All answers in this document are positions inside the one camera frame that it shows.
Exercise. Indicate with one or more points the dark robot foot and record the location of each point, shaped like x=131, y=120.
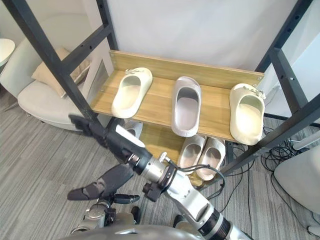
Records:
x=179, y=221
x=136, y=214

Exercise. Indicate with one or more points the dark left robot foot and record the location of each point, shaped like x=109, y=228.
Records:
x=136, y=214

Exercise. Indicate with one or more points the round white table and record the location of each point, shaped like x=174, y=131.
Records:
x=6, y=50

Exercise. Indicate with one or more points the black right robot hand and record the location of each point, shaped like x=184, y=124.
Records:
x=120, y=147

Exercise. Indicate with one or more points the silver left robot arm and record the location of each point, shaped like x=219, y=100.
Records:
x=95, y=215

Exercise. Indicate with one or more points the white rounded seat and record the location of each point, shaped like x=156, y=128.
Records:
x=300, y=180

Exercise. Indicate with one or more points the beige ribbed slipper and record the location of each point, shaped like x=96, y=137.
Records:
x=193, y=142
x=215, y=145

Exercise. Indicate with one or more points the white backdrop panel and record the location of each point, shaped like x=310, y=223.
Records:
x=187, y=30

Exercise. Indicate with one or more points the beige cushion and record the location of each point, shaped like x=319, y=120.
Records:
x=46, y=75

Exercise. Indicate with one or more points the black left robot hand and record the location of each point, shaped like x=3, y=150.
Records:
x=125, y=199

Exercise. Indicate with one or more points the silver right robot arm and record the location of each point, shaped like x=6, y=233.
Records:
x=185, y=187

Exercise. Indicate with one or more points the silver robot torso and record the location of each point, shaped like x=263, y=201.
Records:
x=125, y=234

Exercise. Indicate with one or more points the lilac grey slipper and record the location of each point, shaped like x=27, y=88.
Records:
x=186, y=83
x=137, y=128

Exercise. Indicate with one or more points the wooden shelf board with backboard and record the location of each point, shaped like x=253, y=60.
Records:
x=160, y=100

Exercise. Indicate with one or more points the dark right robot foot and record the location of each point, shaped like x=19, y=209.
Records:
x=179, y=221

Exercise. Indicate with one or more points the off-white armchair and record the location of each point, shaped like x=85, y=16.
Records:
x=37, y=100

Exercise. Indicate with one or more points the cream slipper with charms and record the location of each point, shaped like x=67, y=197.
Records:
x=142, y=77
x=243, y=91

